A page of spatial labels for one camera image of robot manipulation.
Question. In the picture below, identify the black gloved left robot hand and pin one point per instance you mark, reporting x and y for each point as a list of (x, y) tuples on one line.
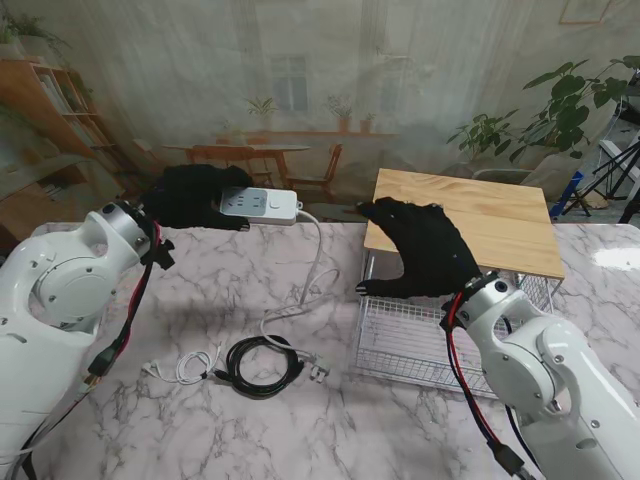
[(190, 200)]

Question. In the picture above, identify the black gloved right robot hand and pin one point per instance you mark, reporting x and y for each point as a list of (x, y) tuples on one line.
[(430, 250)]

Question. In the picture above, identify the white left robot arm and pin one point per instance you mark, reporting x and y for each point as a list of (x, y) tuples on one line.
[(50, 325)]

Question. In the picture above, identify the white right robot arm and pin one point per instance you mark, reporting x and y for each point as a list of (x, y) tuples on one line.
[(550, 390)]

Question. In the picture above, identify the printed cafe scene backdrop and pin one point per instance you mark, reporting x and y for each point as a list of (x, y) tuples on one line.
[(200, 75)]

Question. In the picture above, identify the small blue black stand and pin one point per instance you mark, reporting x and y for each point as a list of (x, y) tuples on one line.
[(577, 181)]

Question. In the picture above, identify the black tripod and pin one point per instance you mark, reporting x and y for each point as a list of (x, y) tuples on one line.
[(620, 160)]

